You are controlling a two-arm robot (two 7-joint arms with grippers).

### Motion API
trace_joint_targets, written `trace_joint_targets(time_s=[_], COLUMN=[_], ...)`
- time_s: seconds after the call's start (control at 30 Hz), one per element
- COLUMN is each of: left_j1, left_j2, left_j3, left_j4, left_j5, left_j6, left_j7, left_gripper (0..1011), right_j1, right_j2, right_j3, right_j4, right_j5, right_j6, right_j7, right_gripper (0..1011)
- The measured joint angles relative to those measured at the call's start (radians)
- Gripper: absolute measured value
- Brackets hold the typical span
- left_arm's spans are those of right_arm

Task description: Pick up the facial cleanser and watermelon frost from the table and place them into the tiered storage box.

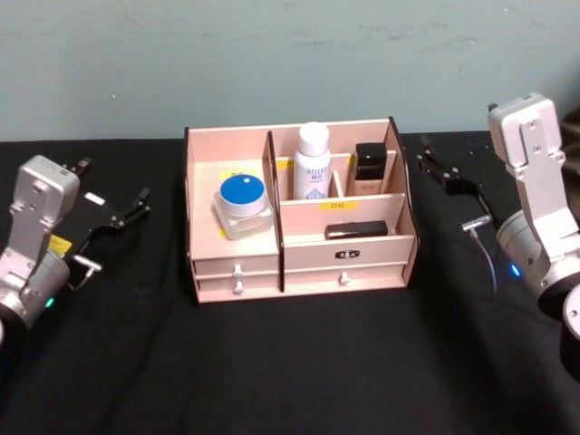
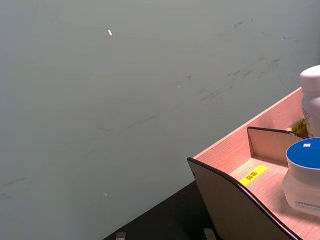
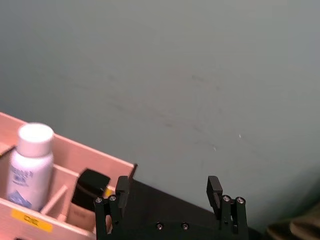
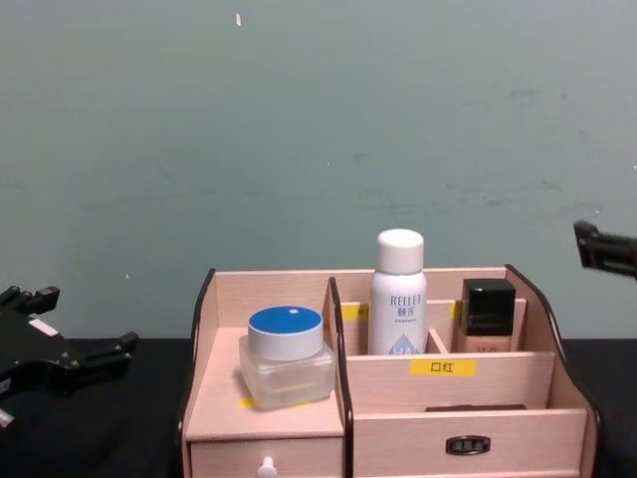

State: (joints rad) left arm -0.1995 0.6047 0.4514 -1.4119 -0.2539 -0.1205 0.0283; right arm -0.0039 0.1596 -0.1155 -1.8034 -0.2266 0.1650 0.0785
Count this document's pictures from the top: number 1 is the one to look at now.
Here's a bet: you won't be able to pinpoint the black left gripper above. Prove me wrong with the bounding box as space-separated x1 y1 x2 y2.
50 157 151 260

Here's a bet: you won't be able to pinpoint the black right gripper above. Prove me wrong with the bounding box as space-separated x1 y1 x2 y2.
417 133 499 227

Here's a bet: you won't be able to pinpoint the black lipstick tube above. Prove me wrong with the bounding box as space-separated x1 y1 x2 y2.
324 220 390 240

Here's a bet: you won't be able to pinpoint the white spray bottle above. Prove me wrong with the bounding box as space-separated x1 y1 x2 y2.
293 121 332 201

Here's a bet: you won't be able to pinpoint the pale pink wooden organizer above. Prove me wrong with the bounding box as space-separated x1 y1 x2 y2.
183 115 417 305

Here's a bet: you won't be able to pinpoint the wide pink wooden drawer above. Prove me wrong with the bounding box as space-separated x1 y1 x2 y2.
283 266 405 295

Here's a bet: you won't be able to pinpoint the small pink wooden drawer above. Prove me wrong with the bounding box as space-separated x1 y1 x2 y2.
195 273 283 304
191 254 280 276

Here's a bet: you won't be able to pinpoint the white jar with blue lid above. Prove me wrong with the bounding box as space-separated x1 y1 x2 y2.
212 172 276 241

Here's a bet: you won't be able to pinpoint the black table cloth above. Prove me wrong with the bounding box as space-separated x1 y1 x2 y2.
0 130 580 435

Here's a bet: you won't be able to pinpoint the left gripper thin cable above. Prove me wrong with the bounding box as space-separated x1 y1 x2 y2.
65 254 103 292

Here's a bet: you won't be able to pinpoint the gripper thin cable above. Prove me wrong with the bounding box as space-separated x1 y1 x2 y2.
65 254 103 292
460 214 499 294

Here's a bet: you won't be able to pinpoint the right gripper thin cable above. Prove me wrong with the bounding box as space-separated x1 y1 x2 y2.
460 214 499 294

